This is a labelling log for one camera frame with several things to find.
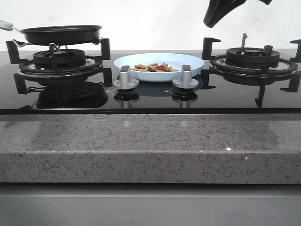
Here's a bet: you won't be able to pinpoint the black frying pan green handle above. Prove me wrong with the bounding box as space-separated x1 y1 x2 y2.
0 20 103 46

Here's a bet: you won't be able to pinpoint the black gas burner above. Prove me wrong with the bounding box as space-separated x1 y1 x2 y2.
225 47 267 69
33 49 86 69

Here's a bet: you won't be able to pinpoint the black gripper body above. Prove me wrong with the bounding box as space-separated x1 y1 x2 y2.
259 0 272 5

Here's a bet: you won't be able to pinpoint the black left gas burner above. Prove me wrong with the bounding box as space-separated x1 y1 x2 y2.
33 49 86 69

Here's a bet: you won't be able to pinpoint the light blue plate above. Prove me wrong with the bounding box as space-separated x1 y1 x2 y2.
114 53 205 82

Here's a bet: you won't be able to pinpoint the silver right stove knob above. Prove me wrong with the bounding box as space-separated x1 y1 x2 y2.
172 65 199 89

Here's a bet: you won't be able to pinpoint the wire pan support ring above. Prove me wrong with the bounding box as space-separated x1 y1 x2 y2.
12 37 103 54

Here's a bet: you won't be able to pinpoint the black right gas burner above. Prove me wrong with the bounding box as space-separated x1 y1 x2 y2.
225 47 267 69

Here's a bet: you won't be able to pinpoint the black left pan support grate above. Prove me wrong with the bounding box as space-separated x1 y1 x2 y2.
6 39 112 94

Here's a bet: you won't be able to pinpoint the black glass gas cooktop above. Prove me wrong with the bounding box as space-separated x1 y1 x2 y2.
0 51 301 115

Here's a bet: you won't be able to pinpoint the silver stove knob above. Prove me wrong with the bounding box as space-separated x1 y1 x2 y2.
172 65 199 89
113 65 139 90

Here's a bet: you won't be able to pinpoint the brown meat pieces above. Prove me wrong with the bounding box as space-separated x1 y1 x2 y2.
131 63 179 73

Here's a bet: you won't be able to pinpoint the black pan support grate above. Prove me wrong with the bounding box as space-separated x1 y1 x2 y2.
200 33 301 108
6 39 112 94

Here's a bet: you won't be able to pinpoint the silver left stove knob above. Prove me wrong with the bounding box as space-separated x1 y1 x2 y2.
113 65 139 90

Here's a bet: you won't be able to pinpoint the black right pan support grate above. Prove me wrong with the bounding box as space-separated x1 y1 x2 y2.
200 33 301 108

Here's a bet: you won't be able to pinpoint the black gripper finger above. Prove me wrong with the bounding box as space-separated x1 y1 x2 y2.
203 0 227 27
213 0 246 26

